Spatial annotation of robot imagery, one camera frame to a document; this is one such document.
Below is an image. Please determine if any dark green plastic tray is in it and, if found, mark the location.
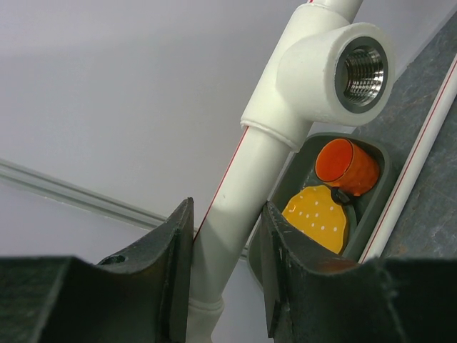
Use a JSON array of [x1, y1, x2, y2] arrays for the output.
[[247, 131, 396, 287]]

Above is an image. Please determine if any orange red cup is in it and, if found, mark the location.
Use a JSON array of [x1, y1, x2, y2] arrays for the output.
[[315, 138, 381, 197]]

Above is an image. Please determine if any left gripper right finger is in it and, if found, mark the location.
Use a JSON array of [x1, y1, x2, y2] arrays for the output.
[[259, 203, 456, 342]]

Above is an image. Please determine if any orange dotted plate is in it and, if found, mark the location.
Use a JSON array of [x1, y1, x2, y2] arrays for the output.
[[282, 185, 349, 254]]

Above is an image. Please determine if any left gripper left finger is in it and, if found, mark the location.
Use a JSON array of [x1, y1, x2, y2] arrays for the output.
[[1, 198, 194, 342]]

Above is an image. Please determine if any white PVC pipe frame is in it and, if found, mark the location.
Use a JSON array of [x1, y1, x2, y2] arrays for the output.
[[186, 1, 456, 342]]

